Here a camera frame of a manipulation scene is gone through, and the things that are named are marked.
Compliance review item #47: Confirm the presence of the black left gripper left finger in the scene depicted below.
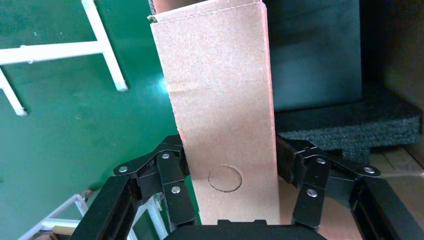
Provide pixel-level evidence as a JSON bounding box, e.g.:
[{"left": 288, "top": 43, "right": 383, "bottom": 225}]
[{"left": 69, "top": 134, "right": 196, "bottom": 240}]

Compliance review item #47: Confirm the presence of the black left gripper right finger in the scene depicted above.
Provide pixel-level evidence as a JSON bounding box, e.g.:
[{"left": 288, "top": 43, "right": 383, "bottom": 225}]
[{"left": 276, "top": 134, "right": 424, "bottom": 240}]

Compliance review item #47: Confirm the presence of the small cardboard box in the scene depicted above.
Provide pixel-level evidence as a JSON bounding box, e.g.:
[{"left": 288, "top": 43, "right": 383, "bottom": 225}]
[{"left": 147, "top": 0, "right": 282, "bottom": 226}]

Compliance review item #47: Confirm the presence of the large open cardboard box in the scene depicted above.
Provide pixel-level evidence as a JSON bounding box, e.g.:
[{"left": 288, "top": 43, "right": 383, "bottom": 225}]
[{"left": 264, "top": 0, "right": 424, "bottom": 240}]

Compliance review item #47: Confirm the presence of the thin white metal frame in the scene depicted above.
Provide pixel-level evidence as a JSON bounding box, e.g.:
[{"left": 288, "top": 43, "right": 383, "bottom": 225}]
[{"left": 18, "top": 190, "right": 170, "bottom": 240}]

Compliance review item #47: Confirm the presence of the white table leg frame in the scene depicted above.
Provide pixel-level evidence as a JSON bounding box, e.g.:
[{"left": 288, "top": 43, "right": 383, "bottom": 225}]
[{"left": 0, "top": 0, "right": 129, "bottom": 117}]

